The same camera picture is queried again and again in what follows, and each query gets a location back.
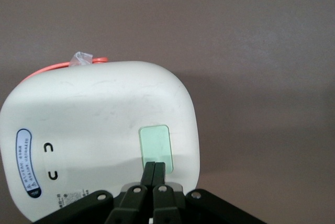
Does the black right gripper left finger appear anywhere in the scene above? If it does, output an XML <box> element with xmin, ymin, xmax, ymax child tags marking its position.
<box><xmin>33</xmin><ymin>162</ymin><xmax>157</xmax><ymax>224</ymax></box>

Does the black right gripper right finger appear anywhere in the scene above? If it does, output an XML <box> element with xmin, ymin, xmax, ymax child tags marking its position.
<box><xmin>153</xmin><ymin>162</ymin><xmax>267</xmax><ymax>224</ymax></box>

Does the brown table cloth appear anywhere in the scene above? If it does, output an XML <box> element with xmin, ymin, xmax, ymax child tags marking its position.
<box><xmin>0</xmin><ymin>0</ymin><xmax>335</xmax><ymax>224</ymax></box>

